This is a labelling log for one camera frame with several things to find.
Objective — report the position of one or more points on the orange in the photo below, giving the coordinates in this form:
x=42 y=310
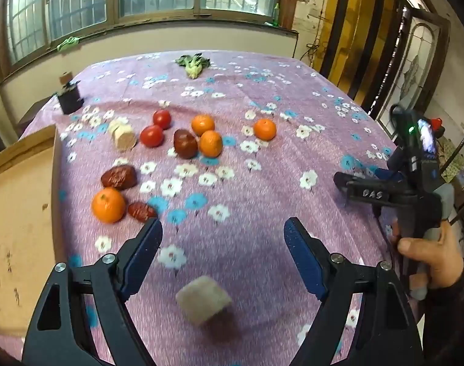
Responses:
x=202 y=124
x=108 y=205
x=264 y=129
x=211 y=143

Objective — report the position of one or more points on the small beige yam piece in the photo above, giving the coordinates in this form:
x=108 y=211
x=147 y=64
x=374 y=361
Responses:
x=115 y=124

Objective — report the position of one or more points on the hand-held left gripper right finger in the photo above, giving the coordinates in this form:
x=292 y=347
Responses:
x=304 y=263

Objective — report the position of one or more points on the black electric motor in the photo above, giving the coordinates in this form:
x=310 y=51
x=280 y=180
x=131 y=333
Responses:
x=69 y=97

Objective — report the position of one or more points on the green cloth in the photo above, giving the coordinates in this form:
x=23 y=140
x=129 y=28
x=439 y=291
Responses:
x=68 y=42

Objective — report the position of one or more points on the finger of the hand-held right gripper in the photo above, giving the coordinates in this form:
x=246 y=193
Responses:
x=369 y=194
x=388 y=176

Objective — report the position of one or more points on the green bottle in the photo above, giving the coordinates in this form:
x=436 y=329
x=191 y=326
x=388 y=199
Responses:
x=276 y=11

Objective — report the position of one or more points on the person's right hand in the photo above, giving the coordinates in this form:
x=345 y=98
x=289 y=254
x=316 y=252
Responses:
x=441 y=259

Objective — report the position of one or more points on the purple floral tablecloth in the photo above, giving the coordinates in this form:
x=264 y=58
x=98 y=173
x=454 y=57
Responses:
x=255 y=183

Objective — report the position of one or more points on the large beige yam chunk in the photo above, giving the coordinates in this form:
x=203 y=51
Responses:
x=203 y=299

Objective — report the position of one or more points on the green bok choy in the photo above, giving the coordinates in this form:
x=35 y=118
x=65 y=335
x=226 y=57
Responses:
x=192 y=64

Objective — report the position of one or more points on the golden striped door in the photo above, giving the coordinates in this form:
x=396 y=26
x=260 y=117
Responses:
x=354 y=26

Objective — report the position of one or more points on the glass panel door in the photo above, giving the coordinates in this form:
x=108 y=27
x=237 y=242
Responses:
x=415 y=68

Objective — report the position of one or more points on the brown cardboard box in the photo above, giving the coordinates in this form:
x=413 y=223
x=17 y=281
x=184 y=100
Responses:
x=22 y=236

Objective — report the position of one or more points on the dark wooden stool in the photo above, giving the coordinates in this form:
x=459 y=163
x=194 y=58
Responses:
x=34 y=113

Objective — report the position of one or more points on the dark red date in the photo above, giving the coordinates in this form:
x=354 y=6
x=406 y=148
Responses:
x=185 y=143
x=118 y=177
x=142 y=211

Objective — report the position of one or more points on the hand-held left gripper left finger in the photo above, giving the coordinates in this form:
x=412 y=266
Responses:
x=140 y=263

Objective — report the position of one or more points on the person's right forearm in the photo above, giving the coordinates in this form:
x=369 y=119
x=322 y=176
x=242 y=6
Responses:
x=449 y=320

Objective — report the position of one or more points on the small red object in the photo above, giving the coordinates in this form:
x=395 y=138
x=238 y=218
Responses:
x=436 y=124

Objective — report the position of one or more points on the red tomato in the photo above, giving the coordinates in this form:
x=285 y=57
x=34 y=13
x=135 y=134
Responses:
x=152 y=136
x=162 y=119

